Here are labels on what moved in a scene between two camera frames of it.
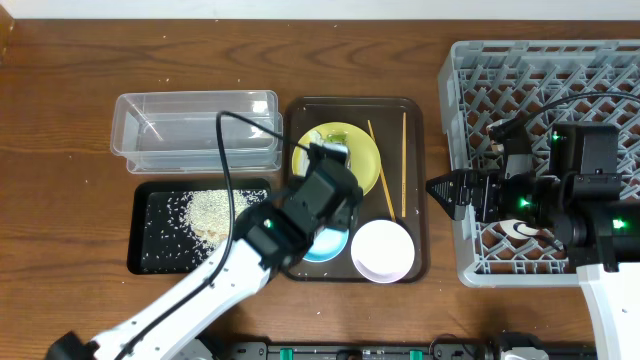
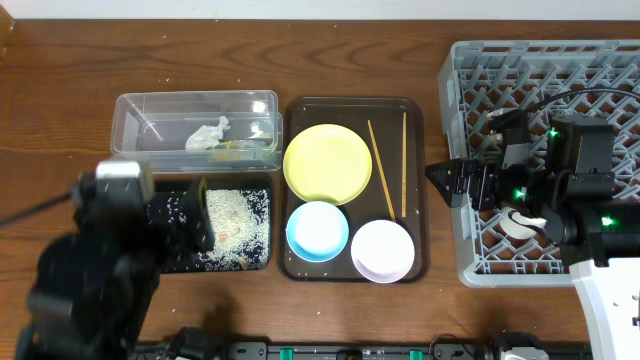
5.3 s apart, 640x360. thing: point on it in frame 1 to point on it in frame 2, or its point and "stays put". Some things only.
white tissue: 315,138 to 203,136
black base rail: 430,350 stays put
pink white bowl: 382,251 stays put
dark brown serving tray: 399,125 stays put
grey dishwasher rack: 536,83 stays put
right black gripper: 486,182 to 486,171
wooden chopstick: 404,166 stays put
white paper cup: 518,229 stays put
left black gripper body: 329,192 to 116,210
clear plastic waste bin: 175,133 stays put
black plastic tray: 175,224 stays put
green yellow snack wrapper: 337,138 to 234,151
